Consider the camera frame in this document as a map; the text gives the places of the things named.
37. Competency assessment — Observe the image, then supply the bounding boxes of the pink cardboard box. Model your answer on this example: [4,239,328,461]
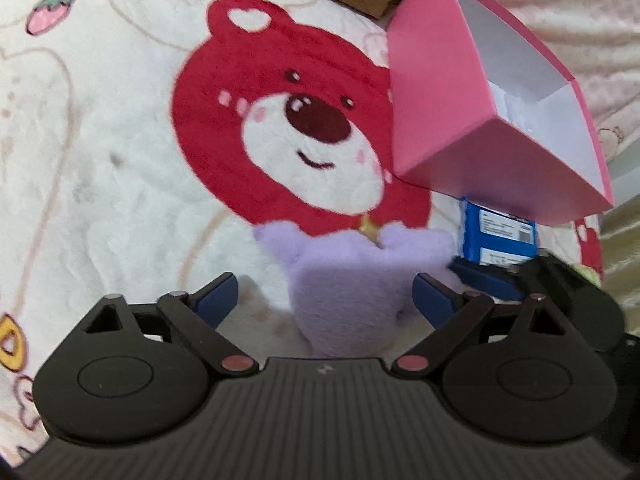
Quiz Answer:
[386,0,615,226]

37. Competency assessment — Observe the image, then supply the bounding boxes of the beige striped cloth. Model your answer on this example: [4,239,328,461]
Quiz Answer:
[597,195,640,331]

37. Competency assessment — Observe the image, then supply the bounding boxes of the blue packet with white labels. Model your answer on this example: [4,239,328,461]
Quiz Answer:
[459,197,538,266]

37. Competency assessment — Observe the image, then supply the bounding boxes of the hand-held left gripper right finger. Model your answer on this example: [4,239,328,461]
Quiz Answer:
[391,273,563,377]

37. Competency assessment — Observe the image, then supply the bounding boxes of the purple plush toy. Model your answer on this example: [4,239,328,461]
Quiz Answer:
[252,220,463,356]

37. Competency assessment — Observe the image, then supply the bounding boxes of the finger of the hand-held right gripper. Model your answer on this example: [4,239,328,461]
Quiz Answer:
[449,256,526,303]

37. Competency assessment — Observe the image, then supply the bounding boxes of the bear printed fleece blanket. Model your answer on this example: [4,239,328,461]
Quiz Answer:
[0,0,608,468]

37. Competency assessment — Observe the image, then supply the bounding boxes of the green plush toy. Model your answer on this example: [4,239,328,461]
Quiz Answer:
[575,262,603,288]

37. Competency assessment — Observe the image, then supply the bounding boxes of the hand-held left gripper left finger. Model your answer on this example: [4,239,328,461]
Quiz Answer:
[85,272,261,376]

